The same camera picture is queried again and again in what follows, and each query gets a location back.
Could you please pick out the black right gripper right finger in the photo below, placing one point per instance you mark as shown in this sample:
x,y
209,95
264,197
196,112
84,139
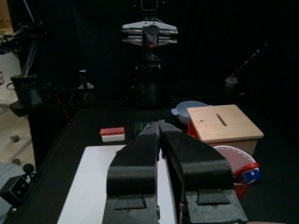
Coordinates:
x,y
201,169

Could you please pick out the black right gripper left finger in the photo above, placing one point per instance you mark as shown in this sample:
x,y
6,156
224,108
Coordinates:
x,y
133,166

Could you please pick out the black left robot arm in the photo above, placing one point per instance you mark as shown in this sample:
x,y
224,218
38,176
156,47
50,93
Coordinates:
x,y
148,78

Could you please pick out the white rectangular plate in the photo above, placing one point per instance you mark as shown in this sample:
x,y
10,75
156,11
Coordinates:
x,y
90,186

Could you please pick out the red bowl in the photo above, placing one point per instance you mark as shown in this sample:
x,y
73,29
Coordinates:
x,y
234,159

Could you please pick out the red and blue toy cup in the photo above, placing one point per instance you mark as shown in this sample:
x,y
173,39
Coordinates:
x,y
246,176

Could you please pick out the red and white block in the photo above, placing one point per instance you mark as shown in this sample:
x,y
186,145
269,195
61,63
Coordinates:
x,y
112,134

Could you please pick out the wooden box with slot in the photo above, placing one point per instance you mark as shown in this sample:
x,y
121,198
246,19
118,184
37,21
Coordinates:
x,y
222,125

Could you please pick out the light blue toy pot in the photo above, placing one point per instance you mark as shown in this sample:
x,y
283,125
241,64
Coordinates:
x,y
185,110

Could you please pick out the black tripod stand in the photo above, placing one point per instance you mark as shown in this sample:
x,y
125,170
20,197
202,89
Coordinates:
x,y
25,84

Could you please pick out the black camera with microphone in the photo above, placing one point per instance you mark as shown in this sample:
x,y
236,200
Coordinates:
x,y
17,186

